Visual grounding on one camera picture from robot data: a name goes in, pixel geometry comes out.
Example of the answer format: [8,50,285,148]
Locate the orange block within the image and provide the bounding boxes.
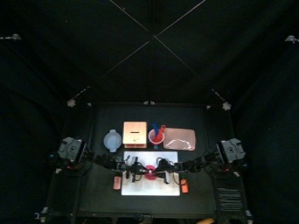
[180,178,191,194]
[113,175,123,191]

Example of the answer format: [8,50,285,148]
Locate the small wooden drawer box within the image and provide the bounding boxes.
[121,121,148,149]

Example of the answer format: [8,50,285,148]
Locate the thin diagonal frame rod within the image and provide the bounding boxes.
[69,0,207,102]
[108,0,228,103]

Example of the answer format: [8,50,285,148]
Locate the white printed label sticker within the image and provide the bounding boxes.
[217,187,244,214]

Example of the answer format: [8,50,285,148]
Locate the red play dough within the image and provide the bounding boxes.
[144,164,159,180]

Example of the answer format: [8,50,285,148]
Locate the red plastic utensil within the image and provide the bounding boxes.
[155,124,167,140]

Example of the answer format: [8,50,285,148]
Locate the clear plastic tray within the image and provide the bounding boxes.
[163,127,197,152]

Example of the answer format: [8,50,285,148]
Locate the white cutting board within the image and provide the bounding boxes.
[120,150,181,197]

